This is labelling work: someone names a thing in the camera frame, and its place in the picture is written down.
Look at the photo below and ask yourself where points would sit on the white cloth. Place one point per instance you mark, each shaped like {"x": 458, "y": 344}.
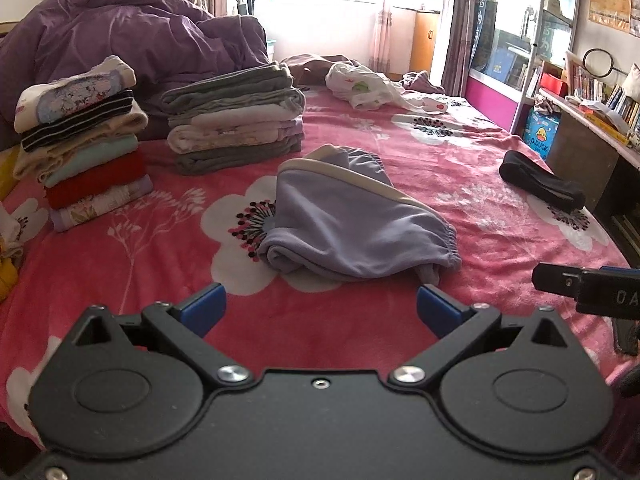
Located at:
{"x": 10, "y": 225}

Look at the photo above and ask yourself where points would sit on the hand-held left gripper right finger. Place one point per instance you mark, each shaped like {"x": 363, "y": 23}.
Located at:
{"x": 435, "y": 310}

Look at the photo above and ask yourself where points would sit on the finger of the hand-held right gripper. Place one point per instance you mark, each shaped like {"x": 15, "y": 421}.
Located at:
{"x": 555, "y": 277}

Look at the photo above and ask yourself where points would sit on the purple quilt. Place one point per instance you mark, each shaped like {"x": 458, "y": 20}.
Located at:
{"x": 125, "y": 30}

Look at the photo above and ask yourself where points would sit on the black cloth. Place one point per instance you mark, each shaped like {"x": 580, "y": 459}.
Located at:
{"x": 540, "y": 180}

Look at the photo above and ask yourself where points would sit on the red box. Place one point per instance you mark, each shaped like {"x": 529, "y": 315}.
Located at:
{"x": 552, "y": 84}

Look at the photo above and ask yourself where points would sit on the mauve garment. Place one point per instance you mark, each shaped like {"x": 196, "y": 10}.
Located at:
{"x": 422, "y": 82}

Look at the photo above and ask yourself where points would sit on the glass display cabinet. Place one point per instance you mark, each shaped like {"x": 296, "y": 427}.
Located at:
{"x": 500, "y": 60}

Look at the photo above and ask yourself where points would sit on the sheer pink curtain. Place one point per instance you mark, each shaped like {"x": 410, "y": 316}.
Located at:
{"x": 382, "y": 35}

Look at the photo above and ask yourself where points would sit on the white printed garment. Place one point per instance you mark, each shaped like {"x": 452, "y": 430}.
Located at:
{"x": 360, "y": 82}

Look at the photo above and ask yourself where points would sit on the dark floral curtain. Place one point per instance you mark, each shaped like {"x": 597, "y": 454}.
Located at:
{"x": 457, "y": 25}

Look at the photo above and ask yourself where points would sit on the colourful folded clothes stack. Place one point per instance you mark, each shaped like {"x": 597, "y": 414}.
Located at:
{"x": 90, "y": 160}

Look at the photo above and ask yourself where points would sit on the grey folded clothes stack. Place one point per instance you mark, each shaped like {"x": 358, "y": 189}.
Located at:
{"x": 230, "y": 100}

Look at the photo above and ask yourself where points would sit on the blue cardboard box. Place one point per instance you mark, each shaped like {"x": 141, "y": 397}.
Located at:
{"x": 540, "y": 135}

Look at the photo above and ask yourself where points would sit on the yellow cloth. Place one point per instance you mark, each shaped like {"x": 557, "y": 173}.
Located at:
{"x": 7, "y": 270}

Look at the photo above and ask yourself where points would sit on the lavender pants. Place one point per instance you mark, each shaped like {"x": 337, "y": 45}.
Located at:
{"x": 350, "y": 220}

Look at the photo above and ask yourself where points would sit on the badminton racket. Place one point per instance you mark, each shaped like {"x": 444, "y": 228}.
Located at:
{"x": 620, "y": 69}

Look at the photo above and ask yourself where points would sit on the row of books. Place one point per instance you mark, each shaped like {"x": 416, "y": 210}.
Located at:
{"x": 590, "y": 85}

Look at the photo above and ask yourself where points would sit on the wooden desk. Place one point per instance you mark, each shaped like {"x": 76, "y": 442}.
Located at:
{"x": 575, "y": 145}

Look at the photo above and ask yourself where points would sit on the wooden cabinet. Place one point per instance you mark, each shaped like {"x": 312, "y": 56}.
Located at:
{"x": 427, "y": 45}

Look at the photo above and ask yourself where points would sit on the pink floral bed sheet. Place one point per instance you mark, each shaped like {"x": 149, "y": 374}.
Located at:
{"x": 150, "y": 260}

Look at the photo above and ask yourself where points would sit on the brown cloth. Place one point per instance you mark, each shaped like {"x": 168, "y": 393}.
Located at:
{"x": 310, "y": 67}

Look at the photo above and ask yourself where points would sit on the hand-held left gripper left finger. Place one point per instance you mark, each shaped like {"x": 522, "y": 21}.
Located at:
{"x": 205, "y": 307}

